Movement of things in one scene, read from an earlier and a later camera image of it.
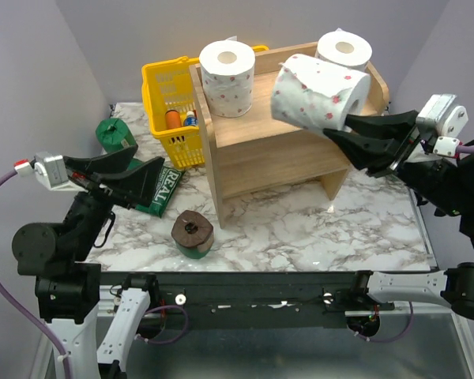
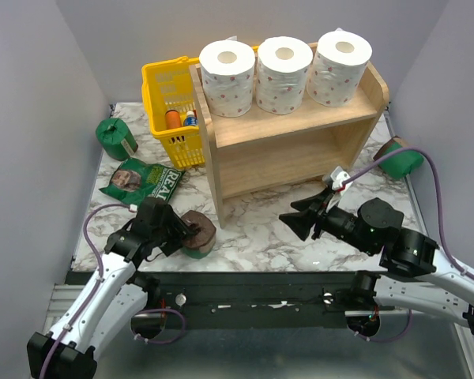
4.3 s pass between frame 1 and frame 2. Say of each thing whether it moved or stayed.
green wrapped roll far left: stayed
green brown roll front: stayed
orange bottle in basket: stayed
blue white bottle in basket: stayed
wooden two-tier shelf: stayed
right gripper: moved
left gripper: moved
